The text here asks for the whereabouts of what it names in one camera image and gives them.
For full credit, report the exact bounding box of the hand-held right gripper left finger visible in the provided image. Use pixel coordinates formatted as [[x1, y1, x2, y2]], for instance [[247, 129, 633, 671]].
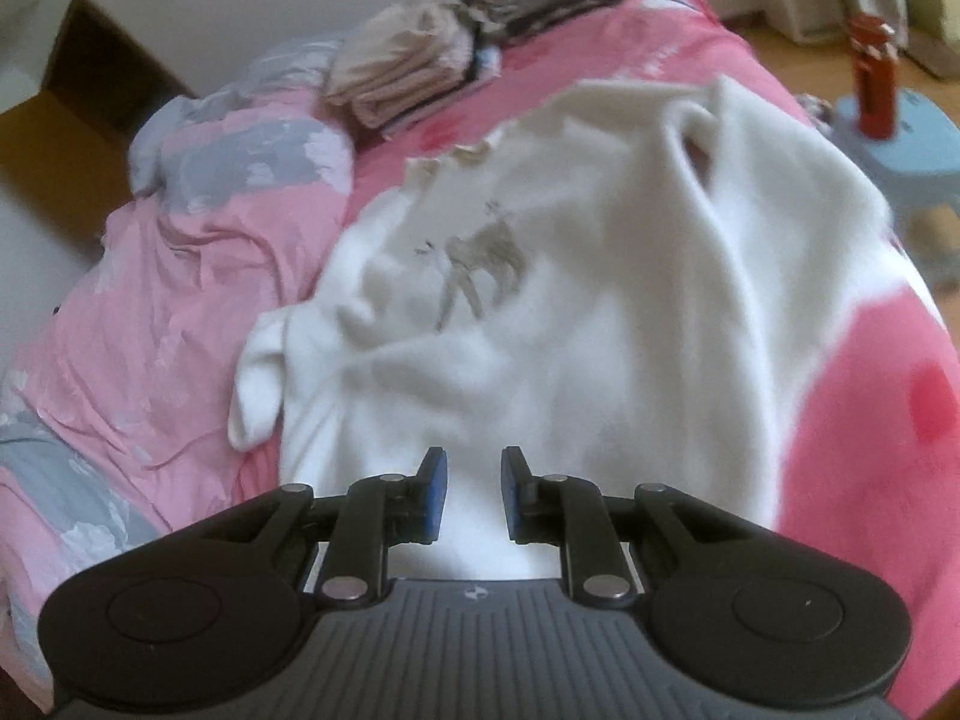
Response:
[[199, 447, 449, 608]]

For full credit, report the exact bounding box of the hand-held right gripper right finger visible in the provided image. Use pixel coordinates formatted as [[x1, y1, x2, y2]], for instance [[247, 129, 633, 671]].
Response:
[[501, 447, 751, 607]]

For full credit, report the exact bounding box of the white deer print sweater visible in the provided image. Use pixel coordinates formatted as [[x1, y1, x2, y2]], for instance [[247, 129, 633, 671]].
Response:
[[229, 75, 897, 586]]

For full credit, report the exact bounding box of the stack of light folded clothes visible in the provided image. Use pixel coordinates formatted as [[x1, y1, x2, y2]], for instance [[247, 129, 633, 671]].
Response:
[[324, 0, 481, 128]]

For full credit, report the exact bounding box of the pink and grey quilt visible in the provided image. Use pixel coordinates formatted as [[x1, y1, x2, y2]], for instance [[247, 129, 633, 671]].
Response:
[[0, 37, 361, 691]]

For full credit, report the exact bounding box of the pink floral blanket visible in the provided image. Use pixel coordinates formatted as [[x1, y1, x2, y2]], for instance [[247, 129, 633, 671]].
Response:
[[345, 0, 960, 720]]

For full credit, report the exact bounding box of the light blue plastic stool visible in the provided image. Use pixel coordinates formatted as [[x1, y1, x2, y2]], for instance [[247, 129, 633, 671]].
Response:
[[832, 86, 960, 241]]

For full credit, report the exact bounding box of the brown wooden cabinet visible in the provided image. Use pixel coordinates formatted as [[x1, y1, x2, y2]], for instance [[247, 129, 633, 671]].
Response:
[[0, 0, 200, 218]]

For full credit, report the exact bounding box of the red bottle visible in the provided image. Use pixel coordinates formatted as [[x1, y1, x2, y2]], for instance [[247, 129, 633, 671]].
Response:
[[847, 13, 901, 140]]

